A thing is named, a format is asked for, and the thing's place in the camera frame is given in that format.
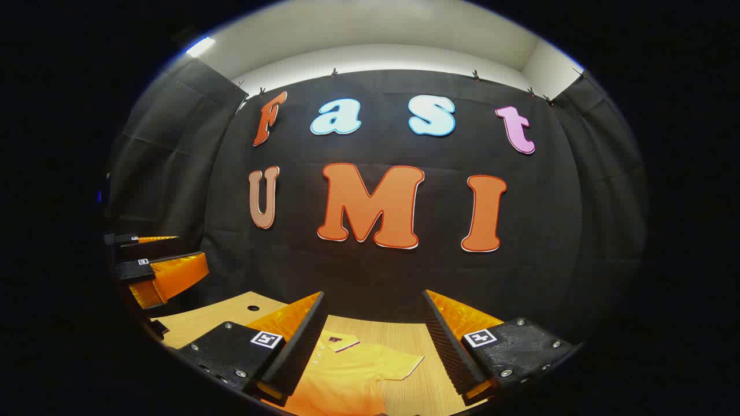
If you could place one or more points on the ceiling light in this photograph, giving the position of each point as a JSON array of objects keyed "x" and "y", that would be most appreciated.
[{"x": 200, "y": 47}]

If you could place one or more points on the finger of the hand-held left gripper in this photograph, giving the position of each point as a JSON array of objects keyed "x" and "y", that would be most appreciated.
[
  {"x": 173, "y": 271},
  {"x": 124, "y": 238}
]

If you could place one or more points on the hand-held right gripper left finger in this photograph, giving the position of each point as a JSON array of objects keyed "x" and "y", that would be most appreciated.
[{"x": 300, "y": 346}]

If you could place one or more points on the black backdrop cloth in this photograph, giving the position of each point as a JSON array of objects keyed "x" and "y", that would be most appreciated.
[{"x": 358, "y": 277}]

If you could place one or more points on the orange T-shirt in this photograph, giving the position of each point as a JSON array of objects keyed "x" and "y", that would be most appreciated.
[{"x": 347, "y": 375}]

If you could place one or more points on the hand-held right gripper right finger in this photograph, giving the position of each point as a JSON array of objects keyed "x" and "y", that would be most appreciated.
[{"x": 448, "y": 346}]

